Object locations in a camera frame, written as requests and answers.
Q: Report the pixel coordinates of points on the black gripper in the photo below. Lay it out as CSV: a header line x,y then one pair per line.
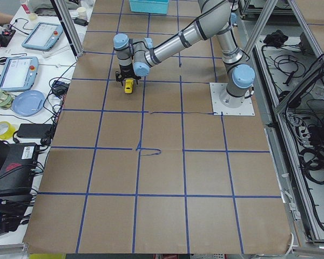
x,y
125,69

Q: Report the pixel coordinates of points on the yellow toy beetle car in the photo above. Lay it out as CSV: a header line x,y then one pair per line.
x,y
129,83

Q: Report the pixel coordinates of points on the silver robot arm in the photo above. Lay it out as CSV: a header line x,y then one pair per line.
x,y
136,56

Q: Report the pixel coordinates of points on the turquoise plastic storage bin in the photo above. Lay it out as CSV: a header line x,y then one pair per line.
x,y
157,6

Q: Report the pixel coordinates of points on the white paper cup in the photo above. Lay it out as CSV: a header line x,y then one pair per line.
x,y
82,13

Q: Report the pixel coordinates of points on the far teach pendant tablet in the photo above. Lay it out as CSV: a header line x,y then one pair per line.
x,y
43,37

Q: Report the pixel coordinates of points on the teach pendant tablet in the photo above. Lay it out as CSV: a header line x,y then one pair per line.
x,y
43,37
19,74

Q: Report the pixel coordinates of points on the light blue plate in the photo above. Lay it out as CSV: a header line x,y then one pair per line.
x,y
28,103

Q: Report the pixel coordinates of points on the near teach pendant tablet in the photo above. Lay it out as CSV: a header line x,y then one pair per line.
x,y
19,74

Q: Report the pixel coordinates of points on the black power adapter brick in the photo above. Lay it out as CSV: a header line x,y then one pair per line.
x,y
33,131

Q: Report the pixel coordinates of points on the green masking tape rolls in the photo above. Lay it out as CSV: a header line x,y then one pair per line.
x,y
6,100

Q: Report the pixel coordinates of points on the yellow tape roll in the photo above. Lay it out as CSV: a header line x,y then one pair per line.
x,y
6,130

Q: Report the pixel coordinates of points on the black computer box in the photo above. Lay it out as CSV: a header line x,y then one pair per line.
x,y
16,164

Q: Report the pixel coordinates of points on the aluminium frame post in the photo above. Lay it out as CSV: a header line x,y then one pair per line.
x,y
67,23

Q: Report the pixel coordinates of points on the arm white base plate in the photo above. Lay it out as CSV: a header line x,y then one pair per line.
x,y
225,104

